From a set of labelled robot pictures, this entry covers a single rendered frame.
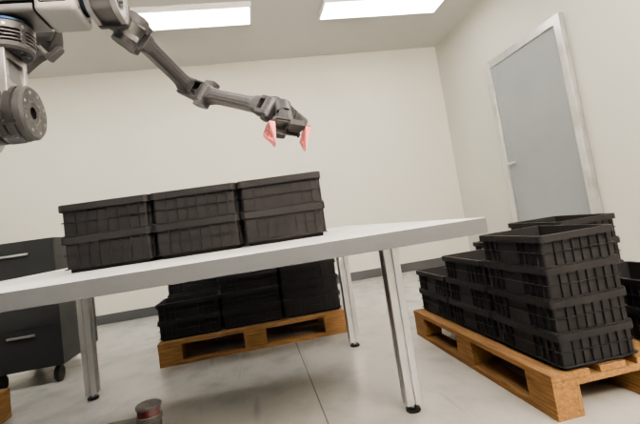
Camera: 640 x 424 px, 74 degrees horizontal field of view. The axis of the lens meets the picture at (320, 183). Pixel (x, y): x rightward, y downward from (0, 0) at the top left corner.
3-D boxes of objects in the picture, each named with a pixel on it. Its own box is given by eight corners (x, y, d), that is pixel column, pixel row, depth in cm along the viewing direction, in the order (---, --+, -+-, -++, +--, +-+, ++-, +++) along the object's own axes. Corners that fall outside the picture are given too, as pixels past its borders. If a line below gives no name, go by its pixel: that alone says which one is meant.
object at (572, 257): (642, 355, 144) (614, 223, 148) (564, 373, 139) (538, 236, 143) (558, 329, 183) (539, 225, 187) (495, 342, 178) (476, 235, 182)
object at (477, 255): (558, 329, 184) (543, 250, 187) (495, 342, 178) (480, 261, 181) (504, 312, 223) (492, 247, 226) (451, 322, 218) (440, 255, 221)
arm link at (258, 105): (189, 100, 167) (202, 77, 169) (199, 108, 172) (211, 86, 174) (263, 118, 142) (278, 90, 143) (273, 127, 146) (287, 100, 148)
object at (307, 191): (324, 203, 151) (319, 171, 152) (240, 215, 148) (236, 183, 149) (315, 208, 190) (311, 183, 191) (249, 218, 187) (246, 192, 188)
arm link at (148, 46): (180, 100, 174) (191, 79, 176) (206, 110, 170) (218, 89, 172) (105, 32, 133) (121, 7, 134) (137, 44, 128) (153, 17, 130)
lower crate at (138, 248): (154, 261, 144) (150, 225, 145) (62, 274, 141) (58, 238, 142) (182, 253, 183) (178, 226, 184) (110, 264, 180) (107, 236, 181)
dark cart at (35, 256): (64, 383, 261) (50, 236, 268) (-17, 399, 253) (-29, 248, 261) (100, 354, 321) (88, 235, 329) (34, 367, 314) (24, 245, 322)
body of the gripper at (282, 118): (269, 134, 135) (266, 119, 140) (298, 139, 139) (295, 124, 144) (274, 119, 131) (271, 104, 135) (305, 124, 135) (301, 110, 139)
